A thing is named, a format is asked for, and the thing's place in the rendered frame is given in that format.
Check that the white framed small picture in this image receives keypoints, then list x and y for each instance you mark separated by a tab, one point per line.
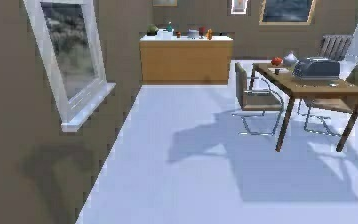
239	6

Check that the red mug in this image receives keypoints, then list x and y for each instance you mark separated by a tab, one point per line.
202	30

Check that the white box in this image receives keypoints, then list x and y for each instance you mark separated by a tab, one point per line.
164	34

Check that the brown wooden table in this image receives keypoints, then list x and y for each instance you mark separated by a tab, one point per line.
320	88

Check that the small dark cup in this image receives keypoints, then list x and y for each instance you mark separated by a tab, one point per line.
277	71

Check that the wood framed dark picture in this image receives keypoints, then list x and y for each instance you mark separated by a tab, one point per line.
287	10

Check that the small silver utensil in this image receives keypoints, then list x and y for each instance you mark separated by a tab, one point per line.
333	85

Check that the brown chair with metal frame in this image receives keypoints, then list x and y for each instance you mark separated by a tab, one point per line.
253	96
340	103

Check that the grey ribbed radiator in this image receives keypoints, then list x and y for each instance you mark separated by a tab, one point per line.
335	46

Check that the white framed window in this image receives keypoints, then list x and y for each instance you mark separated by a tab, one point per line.
67	56

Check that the grey toaster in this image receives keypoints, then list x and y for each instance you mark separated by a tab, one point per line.
316	68

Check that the wood framed grey picture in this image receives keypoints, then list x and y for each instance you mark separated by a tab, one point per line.
164	2

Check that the grey round pot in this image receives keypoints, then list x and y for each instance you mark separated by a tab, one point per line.
193	33

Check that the teal bottle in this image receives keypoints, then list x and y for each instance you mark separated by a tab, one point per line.
169	27

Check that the wooden counter with white top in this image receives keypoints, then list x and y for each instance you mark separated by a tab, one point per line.
185	61

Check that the green house plant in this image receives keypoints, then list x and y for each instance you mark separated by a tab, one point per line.
151	29

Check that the small brown jar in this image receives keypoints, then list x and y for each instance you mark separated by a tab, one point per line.
178	34

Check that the red tomato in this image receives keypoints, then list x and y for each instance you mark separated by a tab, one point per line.
276	61

